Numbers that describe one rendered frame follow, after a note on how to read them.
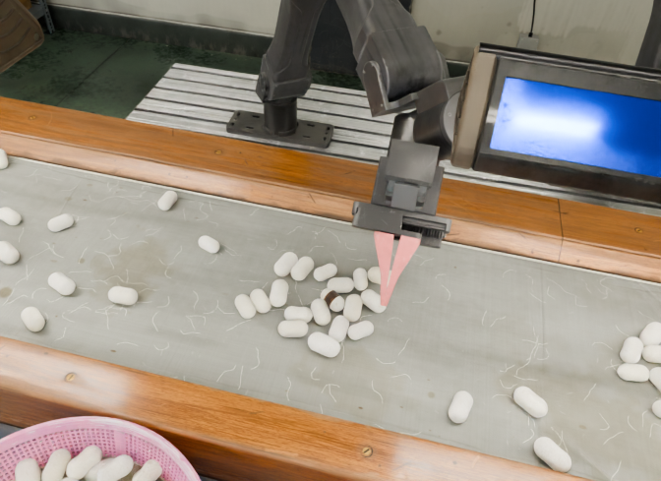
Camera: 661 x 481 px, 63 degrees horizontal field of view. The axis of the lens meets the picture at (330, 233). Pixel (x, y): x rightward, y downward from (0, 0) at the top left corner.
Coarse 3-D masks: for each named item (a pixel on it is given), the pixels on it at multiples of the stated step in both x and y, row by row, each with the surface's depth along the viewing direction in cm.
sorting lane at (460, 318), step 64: (0, 192) 77; (64, 192) 77; (128, 192) 78; (192, 192) 79; (64, 256) 69; (128, 256) 69; (192, 256) 70; (256, 256) 71; (320, 256) 71; (448, 256) 73; (512, 256) 73; (0, 320) 61; (64, 320) 62; (128, 320) 62; (192, 320) 63; (256, 320) 63; (384, 320) 64; (448, 320) 65; (512, 320) 65; (576, 320) 66; (640, 320) 66; (256, 384) 57; (320, 384) 58; (384, 384) 58; (448, 384) 59; (512, 384) 59; (576, 384) 60; (640, 384) 60; (512, 448) 54; (576, 448) 54; (640, 448) 55
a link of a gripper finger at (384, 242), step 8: (376, 232) 55; (424, 232) 58; (432, 232) 58; (440, 232) 58; (376, 240) 55; (384, 240) 55; (392, 240) 54; (424, 240) 59; (432, 240) 59; (440, 240) 58; (376, 248) 55; (384, 248) 55; (384, 256) 55; (384, 264) 55; (384, 272) 55; (384, 280) 56; (384, 288) 56; (384, 296) 56
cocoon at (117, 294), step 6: (114, 288) 63; (120, 288) 63; (126, 288) 63; (108, 294) 63; (114, 294) 63; (120, 294) 63; (126, 294) 63; (132, 294) 63; (114, 300) 63; (120, 300) 63; (126, 300) 63; (132, 300) 63
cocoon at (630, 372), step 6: (624, 366) 60; (630, 366) 59; (636, 366) 59; (642, 366) 60; (618, 372) 60; (624, 372) 59; (630, 372) 59; (636, 372) 59; (642, 372) 59; (648, 372) 59; (624, 378) 59; (630, 378) 59; (636, 378) 59; (642, 378) 59
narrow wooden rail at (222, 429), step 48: (0, 336) 57; (0, 384) 53; (48, 384) 53; (96, 384) 54; (144, 384) 54; (192, 384) 54; (192, 432) 51; (240, 432) 51; (288, 432) 51; (336, 432) 51; (384, 432) 52; (240, 480) 55; (288, 480) 52; (336, 480) 50; (384, 480) 48; (432, 480) 49; (480, 480) 49; (528, 480) 49; (576, 480) 49
